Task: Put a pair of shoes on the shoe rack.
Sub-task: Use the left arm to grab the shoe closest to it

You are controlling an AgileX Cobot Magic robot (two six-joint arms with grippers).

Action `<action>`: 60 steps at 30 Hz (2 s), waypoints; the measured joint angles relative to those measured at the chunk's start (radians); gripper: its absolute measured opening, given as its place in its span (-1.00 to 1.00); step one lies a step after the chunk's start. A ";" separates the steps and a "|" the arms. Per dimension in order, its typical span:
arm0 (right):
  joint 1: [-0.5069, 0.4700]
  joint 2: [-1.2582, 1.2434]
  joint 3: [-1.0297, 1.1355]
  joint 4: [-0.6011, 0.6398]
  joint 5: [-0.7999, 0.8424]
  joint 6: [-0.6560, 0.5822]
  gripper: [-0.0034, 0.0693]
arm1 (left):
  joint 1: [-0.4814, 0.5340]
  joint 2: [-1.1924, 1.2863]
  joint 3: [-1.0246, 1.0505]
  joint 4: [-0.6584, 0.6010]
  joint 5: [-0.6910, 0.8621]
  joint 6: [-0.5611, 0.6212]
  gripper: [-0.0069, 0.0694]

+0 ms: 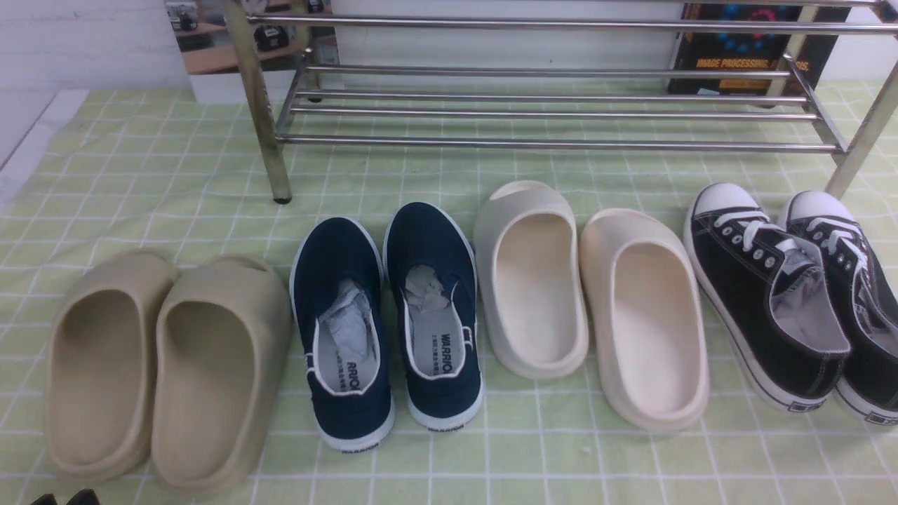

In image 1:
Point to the leaning mirror panel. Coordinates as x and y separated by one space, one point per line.
210 58

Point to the cream foam slipper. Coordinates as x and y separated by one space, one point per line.
526 253
647 320

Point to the navy canvas shoe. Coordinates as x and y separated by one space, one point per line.
430 268
335 287

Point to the steel shoe rack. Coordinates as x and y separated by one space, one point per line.
306 96

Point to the cream right foam slipper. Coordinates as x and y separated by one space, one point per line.
647 320

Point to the tan left foam slipper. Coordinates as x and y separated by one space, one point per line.
101 366

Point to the tan right foam slipper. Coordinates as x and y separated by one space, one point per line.
222 338

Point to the cream left foam slipper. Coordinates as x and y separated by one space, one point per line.
526 253

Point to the tan foam slipper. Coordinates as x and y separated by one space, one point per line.
101 366
222 338

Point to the black canvas sneaker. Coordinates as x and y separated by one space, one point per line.
769 289
862 298

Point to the black right canvas sneaker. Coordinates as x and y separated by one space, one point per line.
862 298

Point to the black image processing book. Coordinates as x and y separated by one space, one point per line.
750 51

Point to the black left canvas sneaker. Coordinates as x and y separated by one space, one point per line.
769 289

